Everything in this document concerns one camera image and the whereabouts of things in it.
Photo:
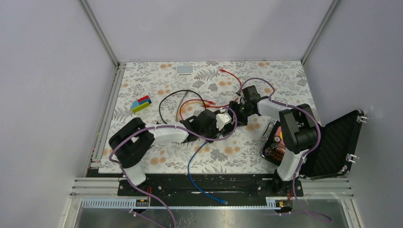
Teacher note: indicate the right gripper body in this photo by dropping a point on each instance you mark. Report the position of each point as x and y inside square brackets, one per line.
[242, 111]

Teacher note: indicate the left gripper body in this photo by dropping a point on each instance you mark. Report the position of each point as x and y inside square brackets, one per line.
[212, 131]

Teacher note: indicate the white small switch box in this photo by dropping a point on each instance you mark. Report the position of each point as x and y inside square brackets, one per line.
[184, 69]

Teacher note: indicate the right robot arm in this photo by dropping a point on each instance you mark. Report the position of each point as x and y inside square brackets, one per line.
[300, 130]

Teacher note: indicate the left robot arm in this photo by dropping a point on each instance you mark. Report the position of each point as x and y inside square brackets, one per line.
[131, 143]

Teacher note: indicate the floral table mat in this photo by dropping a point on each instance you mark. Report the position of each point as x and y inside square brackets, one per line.
[215, 81]

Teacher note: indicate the colourful toy brick stack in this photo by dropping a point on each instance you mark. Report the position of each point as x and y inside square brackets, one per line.
[140, 104]

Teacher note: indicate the black case with chips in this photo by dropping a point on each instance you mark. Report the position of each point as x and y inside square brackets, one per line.
[335, 154]

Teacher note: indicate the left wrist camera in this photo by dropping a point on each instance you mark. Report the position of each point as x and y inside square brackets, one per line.
[222, 119]

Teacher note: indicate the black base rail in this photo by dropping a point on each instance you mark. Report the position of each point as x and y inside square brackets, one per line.
[202, 190]

